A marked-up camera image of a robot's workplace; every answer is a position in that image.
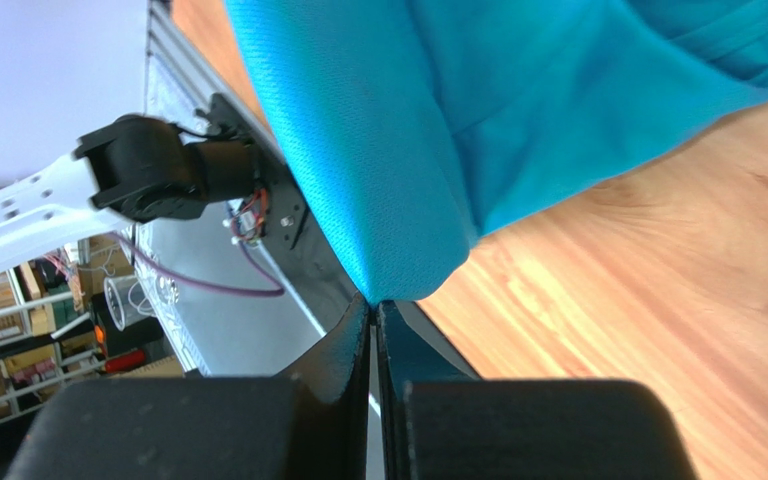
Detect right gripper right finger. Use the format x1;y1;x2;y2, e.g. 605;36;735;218
375;302;696;479

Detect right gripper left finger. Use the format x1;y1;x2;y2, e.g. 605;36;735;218
7;296;370;479

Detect teal blue t-shirt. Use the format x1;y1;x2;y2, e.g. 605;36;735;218
227;1;768;304

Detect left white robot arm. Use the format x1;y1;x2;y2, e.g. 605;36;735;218
0;116;264;272

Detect clear plastic cup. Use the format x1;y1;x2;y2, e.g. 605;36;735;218
103;275;180;331

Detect background storage shelves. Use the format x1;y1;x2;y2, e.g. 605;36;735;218
0;236;174;425

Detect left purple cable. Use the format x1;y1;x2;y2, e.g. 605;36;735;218
107;229;287;298

